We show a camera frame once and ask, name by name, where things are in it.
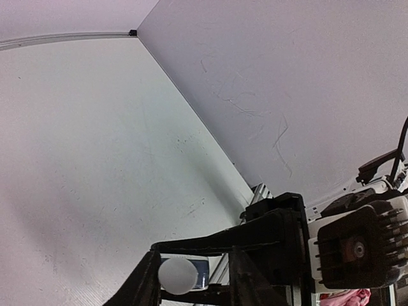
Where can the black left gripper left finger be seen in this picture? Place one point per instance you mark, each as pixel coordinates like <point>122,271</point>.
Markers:
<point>142,287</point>

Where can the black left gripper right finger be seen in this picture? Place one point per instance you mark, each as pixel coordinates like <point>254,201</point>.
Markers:
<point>247,286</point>

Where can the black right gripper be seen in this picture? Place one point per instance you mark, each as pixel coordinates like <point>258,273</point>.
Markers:
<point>279,224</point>

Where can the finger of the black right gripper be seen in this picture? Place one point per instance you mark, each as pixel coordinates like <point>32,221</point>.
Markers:
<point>213,295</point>

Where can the blue nail polish bottle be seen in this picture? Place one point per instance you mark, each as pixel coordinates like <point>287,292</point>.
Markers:
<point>202,265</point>

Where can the white nail polish cap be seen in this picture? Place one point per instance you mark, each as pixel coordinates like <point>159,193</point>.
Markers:
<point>177,276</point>

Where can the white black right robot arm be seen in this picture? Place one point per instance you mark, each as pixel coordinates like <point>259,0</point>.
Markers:
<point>385,175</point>

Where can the pile of coloured clothes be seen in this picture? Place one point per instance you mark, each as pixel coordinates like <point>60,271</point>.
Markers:
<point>351,297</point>

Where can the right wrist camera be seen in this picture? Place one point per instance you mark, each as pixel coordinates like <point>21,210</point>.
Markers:
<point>365,247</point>

